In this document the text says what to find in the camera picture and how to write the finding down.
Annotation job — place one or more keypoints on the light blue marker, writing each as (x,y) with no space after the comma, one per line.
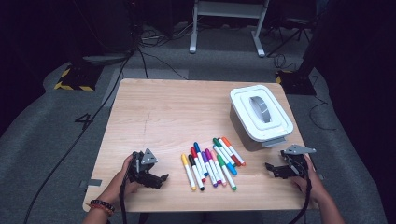
(232,170)

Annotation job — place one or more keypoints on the black stand column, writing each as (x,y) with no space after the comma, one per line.
(314,46)

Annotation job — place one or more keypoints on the white container lid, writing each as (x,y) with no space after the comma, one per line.
(277,124)

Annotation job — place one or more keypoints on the grey stand foot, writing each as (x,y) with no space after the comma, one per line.
(106,59)

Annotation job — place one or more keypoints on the person's right hand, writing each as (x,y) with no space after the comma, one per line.
(314,186)

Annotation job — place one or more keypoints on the pink marker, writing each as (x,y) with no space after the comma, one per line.
(221,175)

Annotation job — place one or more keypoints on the clear grey plastic container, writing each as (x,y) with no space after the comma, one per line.
(239,133)

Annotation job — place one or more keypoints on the person's left hand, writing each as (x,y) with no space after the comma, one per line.
(120,186)

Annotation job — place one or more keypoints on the magenta marker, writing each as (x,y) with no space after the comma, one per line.
(208,153)

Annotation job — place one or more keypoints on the white desk frame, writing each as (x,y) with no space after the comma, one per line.
(229,9)

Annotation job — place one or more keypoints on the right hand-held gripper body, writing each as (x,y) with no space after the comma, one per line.
(297,169)

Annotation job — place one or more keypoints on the dark green marker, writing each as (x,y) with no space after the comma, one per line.
(216,142)

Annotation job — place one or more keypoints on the yellow marker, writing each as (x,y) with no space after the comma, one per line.
(189,172)

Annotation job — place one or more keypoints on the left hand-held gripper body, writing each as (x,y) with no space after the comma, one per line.
(138,174)

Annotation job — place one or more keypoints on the purple marker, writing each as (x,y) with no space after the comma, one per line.
(209,169)

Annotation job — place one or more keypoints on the dark red marker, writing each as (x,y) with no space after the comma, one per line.
(237,160)

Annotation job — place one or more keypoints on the orange marker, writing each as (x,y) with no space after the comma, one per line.
(226,141)

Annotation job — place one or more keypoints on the black yellow striped base plate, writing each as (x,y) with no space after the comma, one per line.
(81,77)
(299,84)

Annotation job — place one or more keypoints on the grey tape strip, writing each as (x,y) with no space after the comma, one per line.
(95,182)
(320,177)

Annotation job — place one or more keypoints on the black tripod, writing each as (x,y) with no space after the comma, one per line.
(286,39)

